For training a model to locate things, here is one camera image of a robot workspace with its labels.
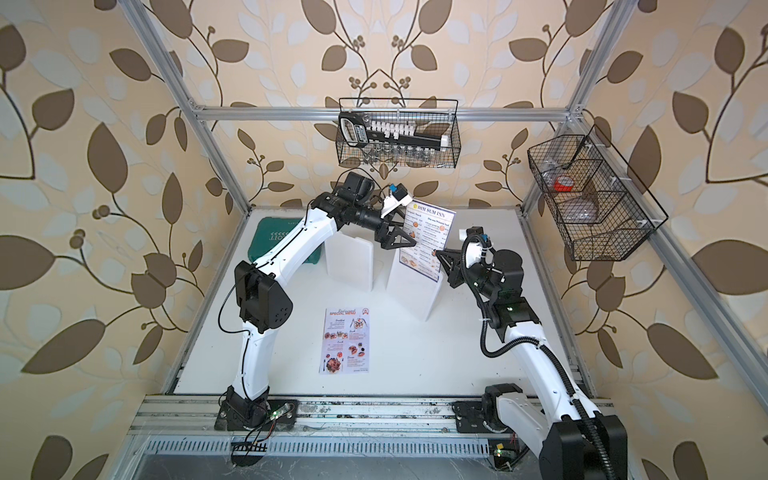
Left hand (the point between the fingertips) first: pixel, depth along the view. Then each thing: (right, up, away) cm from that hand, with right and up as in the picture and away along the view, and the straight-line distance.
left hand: (407, 227), depth 79 cm
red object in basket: (+43, +12, +2) cm, 44 cm away
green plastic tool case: (-51, -1, +30) cm, 59 cm away
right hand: (+8, -7, -2) cm, 11 cm away
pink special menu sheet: (-18, -34, +8) cm, 40 cm away
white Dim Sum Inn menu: (+6, -1, -3) cm, 7 cm away
